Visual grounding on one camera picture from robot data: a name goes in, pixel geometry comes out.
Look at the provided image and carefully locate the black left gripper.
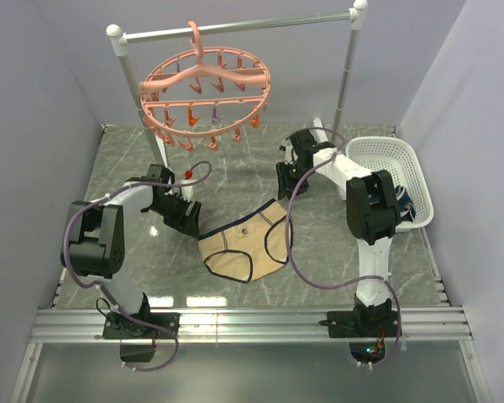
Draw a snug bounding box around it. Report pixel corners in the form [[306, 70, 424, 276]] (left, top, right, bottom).
[[149, 192, 202, 238]]

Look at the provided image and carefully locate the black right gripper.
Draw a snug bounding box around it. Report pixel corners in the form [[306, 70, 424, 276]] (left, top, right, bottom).
[[276, 161, 312, 201]]

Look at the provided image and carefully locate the orange clothes clip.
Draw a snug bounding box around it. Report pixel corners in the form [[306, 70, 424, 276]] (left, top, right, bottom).
[[250, 114, 260, 128]]

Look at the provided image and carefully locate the beige underwear with navy trim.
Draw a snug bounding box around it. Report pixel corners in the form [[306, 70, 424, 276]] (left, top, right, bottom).
[[198, 199, 292, 284]]

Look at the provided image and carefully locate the pink round clip hanger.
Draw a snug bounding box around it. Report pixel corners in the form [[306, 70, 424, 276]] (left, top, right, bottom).
[[139, 21, 271, 152]]

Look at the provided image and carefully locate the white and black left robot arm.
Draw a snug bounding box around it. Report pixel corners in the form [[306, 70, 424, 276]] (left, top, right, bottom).
[[60, 164, 201, 339]]

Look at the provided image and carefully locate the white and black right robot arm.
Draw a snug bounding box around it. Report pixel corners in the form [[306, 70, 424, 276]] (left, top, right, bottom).
[[276, 128, 402, 338]]

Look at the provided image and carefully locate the purple clothes clip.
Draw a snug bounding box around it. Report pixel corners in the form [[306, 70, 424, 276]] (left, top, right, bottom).
[[211, 102, 223, 125]]

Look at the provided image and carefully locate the navy blue underwear in basket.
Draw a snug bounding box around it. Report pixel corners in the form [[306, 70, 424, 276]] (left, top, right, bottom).
[[395, 186, 416, 222]]

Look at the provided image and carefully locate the white plastic laundry basket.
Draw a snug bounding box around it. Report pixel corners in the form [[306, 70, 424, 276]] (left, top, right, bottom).
[[345, 136, 434, 233]]

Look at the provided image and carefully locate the white and silver clothes rack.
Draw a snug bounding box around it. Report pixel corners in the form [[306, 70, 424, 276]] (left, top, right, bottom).
[[106, 1, 369, 163]]

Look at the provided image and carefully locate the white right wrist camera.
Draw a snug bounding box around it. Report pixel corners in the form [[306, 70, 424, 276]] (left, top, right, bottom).
[[280, 142, 297, 165]]

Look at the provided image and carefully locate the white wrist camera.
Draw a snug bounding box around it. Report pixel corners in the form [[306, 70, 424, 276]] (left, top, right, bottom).
[[280, 142, 297, 165], [176, 170, 194, 202]]

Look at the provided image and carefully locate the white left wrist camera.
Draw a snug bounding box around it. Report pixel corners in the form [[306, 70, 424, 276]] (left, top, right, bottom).
[[176, 170, 194, 202]]

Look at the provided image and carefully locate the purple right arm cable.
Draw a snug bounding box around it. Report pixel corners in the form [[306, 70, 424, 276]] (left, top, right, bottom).
[[283, 127, 404, 369]]

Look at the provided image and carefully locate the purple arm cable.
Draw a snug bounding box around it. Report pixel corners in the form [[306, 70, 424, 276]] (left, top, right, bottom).
[[283, 127, 404, 369], [62, 160, 213, 372]]

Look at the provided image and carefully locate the aluminium mounting rail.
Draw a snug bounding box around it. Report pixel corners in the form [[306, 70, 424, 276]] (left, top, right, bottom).
[[29, 306, 473, 343]]

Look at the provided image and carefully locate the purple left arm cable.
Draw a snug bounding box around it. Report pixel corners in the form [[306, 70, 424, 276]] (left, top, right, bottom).
[[62, 160, 213, 372]]

